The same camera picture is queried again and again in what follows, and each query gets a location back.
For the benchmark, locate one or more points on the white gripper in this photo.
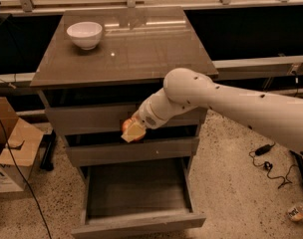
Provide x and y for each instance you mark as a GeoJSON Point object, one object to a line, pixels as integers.
{"type": "Point", "coordinates": [146, 116]}

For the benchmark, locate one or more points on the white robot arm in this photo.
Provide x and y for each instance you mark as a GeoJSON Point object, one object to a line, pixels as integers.
{"type": "Point", "coordinates": [276, 117]}

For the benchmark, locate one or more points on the grey top drawer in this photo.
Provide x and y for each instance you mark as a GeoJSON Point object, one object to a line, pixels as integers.
{"type": "Point", "coordinates": [90, 119]}

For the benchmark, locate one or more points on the grey middle drawer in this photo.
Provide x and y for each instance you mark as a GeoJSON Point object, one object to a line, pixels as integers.
{"type": "Point", "coordinates": [129, 152]}

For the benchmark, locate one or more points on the grey open bottom drawer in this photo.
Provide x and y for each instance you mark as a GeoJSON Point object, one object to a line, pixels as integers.
{"type": "Point", "coordinates": [137, 198]}

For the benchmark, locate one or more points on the grey drawer cabinet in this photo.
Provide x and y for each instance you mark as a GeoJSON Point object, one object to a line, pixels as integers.
{"type": "Point", "coordinates": [139, 46]}

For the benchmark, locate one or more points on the black stand foot left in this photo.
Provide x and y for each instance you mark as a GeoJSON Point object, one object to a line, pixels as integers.
{"type": "Point", "coordinates": [48, 144]}

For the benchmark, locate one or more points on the white ceramic bowl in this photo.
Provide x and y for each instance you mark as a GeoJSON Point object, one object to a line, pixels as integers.
{"type": "Point", "coordinates": [85, 35]}

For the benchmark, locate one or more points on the brown cardboard box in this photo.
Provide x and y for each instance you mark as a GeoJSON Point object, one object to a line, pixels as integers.
{"type": "Point", "coordinates": [19, 144]}

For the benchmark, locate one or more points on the plastic drink bottle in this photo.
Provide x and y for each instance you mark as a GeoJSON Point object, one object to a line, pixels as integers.
{"type": "Point", "coordinates": [295, 212]}

